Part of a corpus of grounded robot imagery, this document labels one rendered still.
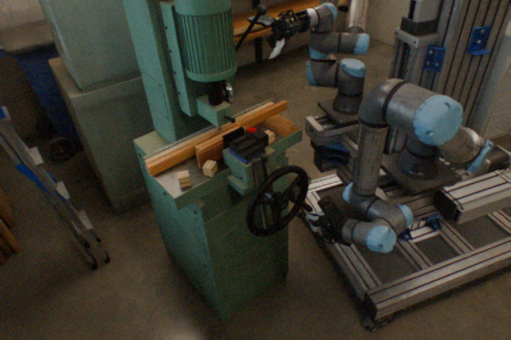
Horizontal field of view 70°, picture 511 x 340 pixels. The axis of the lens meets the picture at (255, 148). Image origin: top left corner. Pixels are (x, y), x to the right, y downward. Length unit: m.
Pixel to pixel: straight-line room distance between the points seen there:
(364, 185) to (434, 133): 0.34
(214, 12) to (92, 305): 1.63
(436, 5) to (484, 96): 0.46
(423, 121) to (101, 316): 1.78
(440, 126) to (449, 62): 0.61
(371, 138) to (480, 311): 1.34
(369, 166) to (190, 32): 0.68
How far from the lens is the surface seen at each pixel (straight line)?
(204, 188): 1.29
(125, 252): 2.36
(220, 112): 1.33
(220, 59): 1.22
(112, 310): 2.16
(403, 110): 0.95
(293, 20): 1.30
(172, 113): 1.51
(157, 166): 1.34
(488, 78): 1.73
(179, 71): 1.38
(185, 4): 1.17
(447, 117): 0.95
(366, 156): 1.12
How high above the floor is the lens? 1.73
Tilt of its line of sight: 37 degrees down
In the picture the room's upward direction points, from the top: 4 degrees counter-clockwise
